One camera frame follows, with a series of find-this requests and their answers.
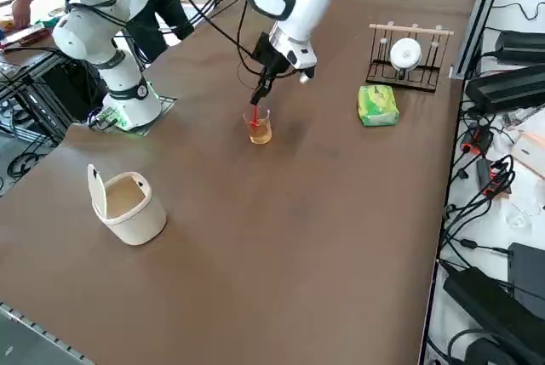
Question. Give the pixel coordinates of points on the cream lidded trash bin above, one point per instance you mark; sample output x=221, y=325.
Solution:
x=136, y=220

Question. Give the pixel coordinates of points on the aluminium camera post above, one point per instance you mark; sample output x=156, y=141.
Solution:
x=476, y=20

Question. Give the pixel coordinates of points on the white box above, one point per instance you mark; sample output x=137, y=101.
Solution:
x=532, y=150

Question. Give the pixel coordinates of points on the red black plug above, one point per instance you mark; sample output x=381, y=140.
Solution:
x=496, y=178

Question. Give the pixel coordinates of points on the aluminium rail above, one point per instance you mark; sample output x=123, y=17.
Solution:
x=25, y=326

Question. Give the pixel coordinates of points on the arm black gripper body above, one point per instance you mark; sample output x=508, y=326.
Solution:
x=270, y=56

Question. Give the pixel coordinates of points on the glass measuring cup orange solution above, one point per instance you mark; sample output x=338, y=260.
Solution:
x=259, y=135

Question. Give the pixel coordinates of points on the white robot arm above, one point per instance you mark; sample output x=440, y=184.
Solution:
x=127, y=84

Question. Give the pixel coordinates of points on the black equipment cart frame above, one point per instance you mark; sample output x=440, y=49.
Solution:
x=64, y=80

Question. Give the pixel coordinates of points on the orange black plug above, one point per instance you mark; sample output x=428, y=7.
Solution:
x=477, y=139

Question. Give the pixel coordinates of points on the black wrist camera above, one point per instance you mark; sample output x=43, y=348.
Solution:
x=306, y=75

